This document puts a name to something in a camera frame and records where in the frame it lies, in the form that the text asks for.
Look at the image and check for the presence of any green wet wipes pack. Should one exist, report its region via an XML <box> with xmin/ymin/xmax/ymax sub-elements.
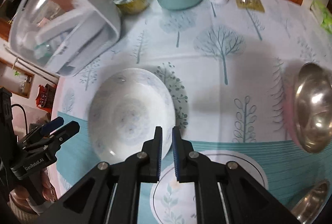
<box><xmin>310</xmin><ymin>0</ymin><xmax>332</xmax><ymax>34</ymax></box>

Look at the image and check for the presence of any blue steel bowl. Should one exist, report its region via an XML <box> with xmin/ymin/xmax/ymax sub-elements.
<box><xmin>290</xmin><ymin>179</ymin><xmax>330</xmax><ymax>223</ymax></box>

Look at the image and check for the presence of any left hand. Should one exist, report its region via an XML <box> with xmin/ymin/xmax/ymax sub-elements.
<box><xmin>10</xmin><ymin>169</ymin><xmax>57</xmax><ymax>211</ymax></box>

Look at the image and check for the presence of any red basket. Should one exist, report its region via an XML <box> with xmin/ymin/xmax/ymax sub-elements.
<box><xmin>35</xmin><ymin>84</ymin><xmax>56</xmax><ymax>113</ymax></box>

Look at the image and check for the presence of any pink steel bowl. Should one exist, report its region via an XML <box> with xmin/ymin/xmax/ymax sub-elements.
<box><xmin>283</xmin><ymin>63</ymin><xmax>331</xmax><ymax>154</ymax></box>

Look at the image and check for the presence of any patterned teal tablecloth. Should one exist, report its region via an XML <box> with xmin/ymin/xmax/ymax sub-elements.
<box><xmin>50</xmin><ymin>0</ymin><xmax>332</xmax><ymax>224</ymax></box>

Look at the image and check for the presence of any clear white storage box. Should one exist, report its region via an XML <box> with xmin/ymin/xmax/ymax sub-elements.
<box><xmin>9</xmin><ymin>0</ymin><xmax>121</xmax><ymax>76</ymax></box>

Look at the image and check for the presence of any small glass jar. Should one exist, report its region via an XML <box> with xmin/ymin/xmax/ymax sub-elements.
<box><xmin>113</xmin><ymin>0</ymin><xmax>150</xmax><ymax>15</ymax></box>

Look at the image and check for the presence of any black cable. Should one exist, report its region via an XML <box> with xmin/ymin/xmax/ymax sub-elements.
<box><xmin>10</xmin><ymin>103</ymin><xmax>29</xmax><ymax>133</ymax></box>

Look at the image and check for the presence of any white patterned deep plate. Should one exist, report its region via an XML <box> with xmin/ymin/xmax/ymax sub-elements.
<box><xmin>88</xmin><ymin>68</ymin><xmax>176</xmax><ymax>164</ymax></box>

